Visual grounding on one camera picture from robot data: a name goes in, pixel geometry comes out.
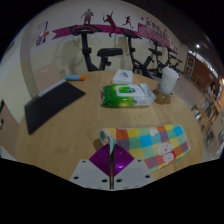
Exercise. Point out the colourful checkered towel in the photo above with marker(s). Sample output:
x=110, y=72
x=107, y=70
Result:
x=153, y=143

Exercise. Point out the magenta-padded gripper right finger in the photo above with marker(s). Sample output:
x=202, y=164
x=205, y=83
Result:
x=125, y=163

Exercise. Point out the dark grey tablet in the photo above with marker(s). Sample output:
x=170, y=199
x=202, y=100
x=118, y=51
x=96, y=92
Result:
x=50, y=105

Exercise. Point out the black exercise bike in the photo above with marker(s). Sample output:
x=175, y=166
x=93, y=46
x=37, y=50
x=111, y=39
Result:
x=86, y=50
x=156, y=55
x=173, y=61
x=133, y=56

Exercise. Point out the person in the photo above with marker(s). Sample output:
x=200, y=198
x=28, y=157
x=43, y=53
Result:
x=212, y=87

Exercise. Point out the green wet wipes pack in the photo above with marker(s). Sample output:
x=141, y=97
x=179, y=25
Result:
x=126, y=95

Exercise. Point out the white paper cup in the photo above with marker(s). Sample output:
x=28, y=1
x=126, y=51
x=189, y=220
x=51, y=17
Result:
x=169, y=80

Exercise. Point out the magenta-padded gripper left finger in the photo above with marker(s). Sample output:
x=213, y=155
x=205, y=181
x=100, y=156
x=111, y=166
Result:
x=100, y=163

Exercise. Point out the wall poster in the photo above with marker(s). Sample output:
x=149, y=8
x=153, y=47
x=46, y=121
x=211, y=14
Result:
x=42, y=33

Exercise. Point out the orange and blue marker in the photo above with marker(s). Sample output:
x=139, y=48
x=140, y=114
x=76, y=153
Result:
x=76, y=77

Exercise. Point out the light wooden chair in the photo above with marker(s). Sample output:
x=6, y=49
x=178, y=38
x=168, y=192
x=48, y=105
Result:
x=48, y=78
x=200, y=116
x=8, y=130

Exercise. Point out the white tissue pack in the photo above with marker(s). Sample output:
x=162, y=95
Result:
x=122, y=76

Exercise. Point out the round ceiling lamp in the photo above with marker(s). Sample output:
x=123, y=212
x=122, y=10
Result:
x=197, y=46

